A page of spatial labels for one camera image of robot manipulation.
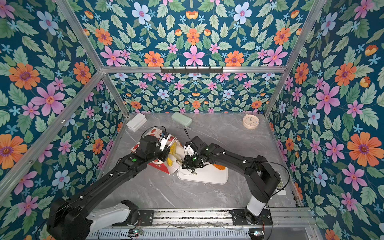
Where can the mint green glasses case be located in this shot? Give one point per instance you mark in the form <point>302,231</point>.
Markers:
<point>182,119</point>

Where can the aluminium front rail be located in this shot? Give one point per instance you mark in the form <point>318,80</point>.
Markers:
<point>200,218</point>

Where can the pink round alarm clock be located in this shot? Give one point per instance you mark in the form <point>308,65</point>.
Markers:
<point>250,122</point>

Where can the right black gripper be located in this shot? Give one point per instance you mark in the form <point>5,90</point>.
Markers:
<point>188,164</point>

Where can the orange triangular fake bread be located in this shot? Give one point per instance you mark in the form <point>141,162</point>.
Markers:
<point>219,167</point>

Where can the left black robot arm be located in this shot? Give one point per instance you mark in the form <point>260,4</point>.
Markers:
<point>75,218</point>

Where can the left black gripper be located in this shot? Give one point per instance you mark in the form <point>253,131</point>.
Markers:
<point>166,151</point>

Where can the black hook rail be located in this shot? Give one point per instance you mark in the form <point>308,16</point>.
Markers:
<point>191,70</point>

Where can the white remote control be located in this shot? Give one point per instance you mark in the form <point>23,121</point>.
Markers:
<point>280,190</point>

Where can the white plastic tray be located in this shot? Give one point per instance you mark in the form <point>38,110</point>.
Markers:
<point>209,174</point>

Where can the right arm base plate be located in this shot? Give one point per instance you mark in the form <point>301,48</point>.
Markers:
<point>242,217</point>

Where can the red white paper bag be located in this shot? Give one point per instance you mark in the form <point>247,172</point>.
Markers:
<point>143,153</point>

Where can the steel tongs white tips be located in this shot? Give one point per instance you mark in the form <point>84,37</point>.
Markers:
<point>188,166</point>

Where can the white flat box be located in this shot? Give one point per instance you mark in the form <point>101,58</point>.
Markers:
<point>136,122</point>

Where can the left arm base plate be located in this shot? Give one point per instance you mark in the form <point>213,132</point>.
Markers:
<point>144,219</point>

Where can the white slotted cable duct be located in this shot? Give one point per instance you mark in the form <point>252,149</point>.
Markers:
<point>170,234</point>

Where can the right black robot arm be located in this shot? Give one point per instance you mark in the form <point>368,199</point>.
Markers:
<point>260,176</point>

